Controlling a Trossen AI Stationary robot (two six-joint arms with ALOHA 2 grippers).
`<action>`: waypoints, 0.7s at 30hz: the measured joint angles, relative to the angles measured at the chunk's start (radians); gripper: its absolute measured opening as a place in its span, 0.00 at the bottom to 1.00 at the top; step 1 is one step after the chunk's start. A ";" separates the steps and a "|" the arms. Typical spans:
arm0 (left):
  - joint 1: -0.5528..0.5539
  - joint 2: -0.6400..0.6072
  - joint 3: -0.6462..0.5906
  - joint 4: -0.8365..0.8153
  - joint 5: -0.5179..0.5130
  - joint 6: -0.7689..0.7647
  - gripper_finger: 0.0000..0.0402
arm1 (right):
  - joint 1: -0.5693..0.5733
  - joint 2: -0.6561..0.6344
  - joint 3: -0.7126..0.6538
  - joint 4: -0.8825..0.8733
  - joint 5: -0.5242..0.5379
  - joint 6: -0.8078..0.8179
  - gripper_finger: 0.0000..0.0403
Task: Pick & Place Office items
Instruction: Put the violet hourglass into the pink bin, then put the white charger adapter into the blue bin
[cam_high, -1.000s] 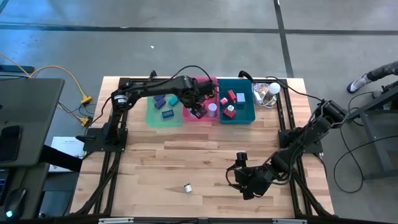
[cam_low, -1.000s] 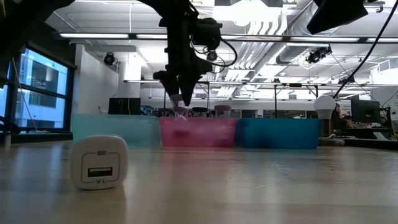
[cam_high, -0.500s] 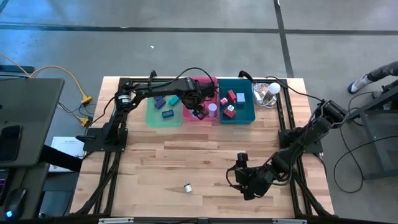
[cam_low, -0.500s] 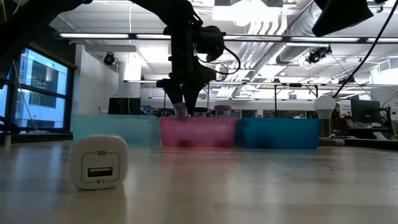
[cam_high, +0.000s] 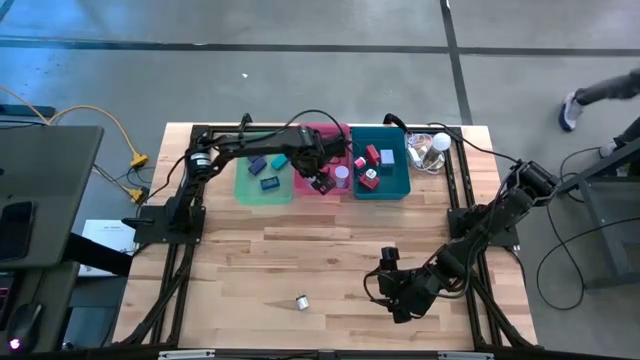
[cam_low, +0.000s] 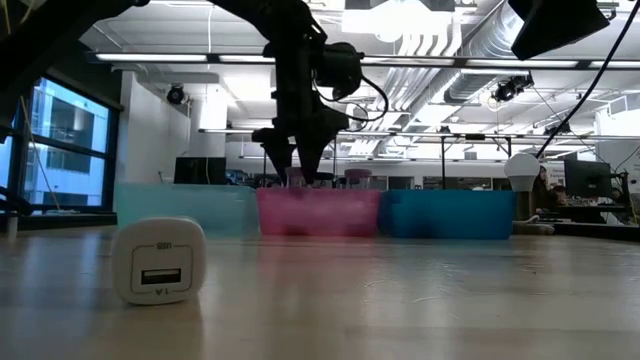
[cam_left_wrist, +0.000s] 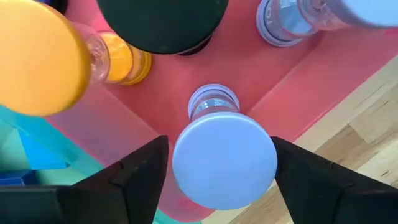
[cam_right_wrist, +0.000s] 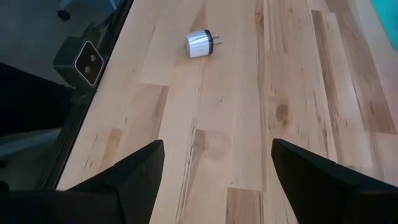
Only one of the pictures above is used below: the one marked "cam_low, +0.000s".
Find black ceiling spotlight cluster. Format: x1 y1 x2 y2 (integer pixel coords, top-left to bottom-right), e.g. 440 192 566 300
544 119 574 136
491 73 535 104

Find lavender hourglass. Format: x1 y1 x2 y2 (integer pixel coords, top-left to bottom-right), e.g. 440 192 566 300
284 167 307 190

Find pink translucent plastic bin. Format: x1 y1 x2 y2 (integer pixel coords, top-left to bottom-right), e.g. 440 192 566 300
256 187 382 238

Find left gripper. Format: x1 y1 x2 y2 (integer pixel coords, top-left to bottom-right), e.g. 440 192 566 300
251 42 350 185

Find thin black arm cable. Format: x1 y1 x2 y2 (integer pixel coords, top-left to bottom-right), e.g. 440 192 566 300
312 74 390 124

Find white ceiling pipes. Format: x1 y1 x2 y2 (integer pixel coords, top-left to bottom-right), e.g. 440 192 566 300
349 64 464 156

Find silver air duct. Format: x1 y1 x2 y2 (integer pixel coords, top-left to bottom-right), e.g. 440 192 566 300
444 0 551 104

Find brown bulb socket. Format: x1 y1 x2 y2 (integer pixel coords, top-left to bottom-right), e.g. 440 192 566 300
516 190 537 222

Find white light bulb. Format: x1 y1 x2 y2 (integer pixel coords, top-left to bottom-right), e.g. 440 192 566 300
503 152 542 193

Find white USB charger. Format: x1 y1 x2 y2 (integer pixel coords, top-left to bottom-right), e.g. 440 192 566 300
111 217 208 307

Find black hanging cable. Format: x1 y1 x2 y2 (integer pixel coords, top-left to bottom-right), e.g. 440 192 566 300
535 0 640 160

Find black box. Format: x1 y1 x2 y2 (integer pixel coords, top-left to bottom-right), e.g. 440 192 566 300
173 156 227 186

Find long ceiling light strip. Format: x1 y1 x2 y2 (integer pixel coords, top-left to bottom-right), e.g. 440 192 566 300
94 52 640 70

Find thin yellow hanging cable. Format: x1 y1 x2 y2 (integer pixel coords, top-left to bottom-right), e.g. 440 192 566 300
0 0 62 212

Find blue plastic bin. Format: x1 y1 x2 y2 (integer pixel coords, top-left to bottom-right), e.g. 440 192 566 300
378 188 518 240

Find green translucent plastic bin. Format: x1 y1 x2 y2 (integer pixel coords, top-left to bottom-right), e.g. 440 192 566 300
113 182 259 237

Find large black-framed window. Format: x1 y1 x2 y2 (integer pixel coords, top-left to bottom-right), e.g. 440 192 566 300
0 74 121 211

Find black computer monitor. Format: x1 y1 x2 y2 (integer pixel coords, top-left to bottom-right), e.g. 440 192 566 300
563 158 614 199

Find mauve-capped hourglass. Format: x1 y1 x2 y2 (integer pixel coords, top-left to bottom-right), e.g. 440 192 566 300
343 168 373 191

